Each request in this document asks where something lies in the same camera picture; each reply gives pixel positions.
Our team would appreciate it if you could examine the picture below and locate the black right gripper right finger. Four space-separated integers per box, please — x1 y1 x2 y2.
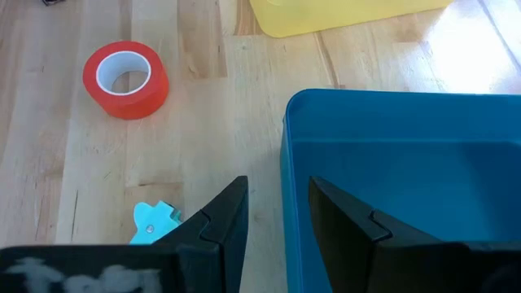
308 176 469 293

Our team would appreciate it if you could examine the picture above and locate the teal staple remover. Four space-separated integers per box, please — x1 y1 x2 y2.
129 200 183 246

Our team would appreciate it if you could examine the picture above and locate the yellow plastic bin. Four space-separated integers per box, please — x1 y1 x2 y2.
247 0 455 39

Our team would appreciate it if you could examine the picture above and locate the blue plastic bin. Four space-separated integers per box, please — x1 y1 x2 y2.
279 88 521 293

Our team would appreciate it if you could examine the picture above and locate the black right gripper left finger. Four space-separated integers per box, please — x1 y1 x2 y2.
152 175 249 293

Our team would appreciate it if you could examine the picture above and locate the red tape roll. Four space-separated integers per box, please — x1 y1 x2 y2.
82 40 170 121

